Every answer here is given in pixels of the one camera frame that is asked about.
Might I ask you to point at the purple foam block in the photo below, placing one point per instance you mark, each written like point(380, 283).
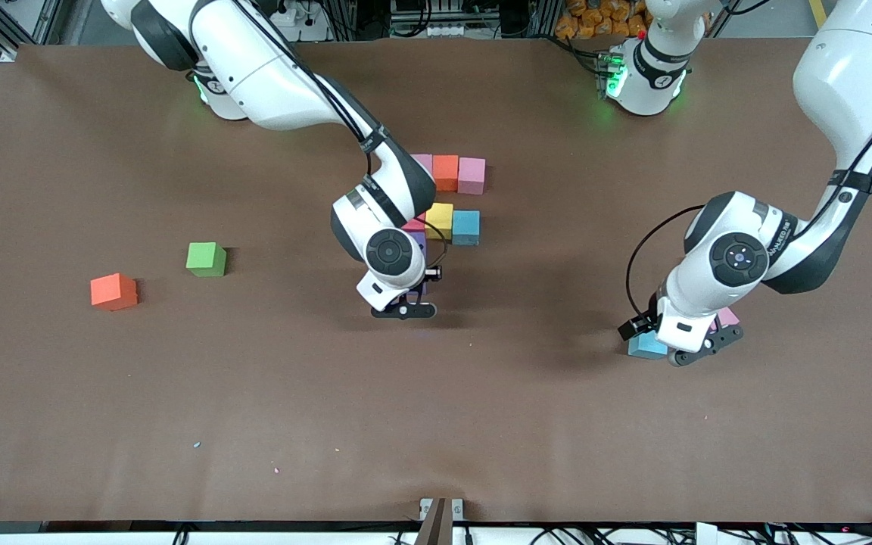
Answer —
point(422, 288)
point(416, 244)

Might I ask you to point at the blue foam block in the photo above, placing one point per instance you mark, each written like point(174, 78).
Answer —
point(644, 348)
point(466, 227)

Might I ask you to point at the red foam block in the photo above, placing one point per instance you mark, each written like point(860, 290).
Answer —
point(415, 223)

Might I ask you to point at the yellow foam block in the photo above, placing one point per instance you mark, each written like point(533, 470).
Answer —
point(440, 219)

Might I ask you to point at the orange foam block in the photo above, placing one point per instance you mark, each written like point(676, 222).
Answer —
point(113, 291)
point(446, 172)

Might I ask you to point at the pink foam block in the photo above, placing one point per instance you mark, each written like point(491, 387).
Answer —
point(425, 163)
point(727, 316)
point(471, 175)

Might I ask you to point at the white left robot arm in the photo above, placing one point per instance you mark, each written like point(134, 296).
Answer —
point(739, 257)

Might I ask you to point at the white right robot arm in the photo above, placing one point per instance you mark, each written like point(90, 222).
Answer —
point(389, 253)

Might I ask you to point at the brown paper table cover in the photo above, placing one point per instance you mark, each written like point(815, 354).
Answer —
point(436, 424)

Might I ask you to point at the green foam block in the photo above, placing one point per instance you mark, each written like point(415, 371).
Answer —
point(206, 259)

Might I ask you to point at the white socket strip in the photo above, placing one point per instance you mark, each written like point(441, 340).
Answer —
point(447, 30)

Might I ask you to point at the pile of orange objects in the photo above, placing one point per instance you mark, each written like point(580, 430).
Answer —
point(580, 23)

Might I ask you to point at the metal mount bracket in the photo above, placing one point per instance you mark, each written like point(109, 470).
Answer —
point(440, 518)

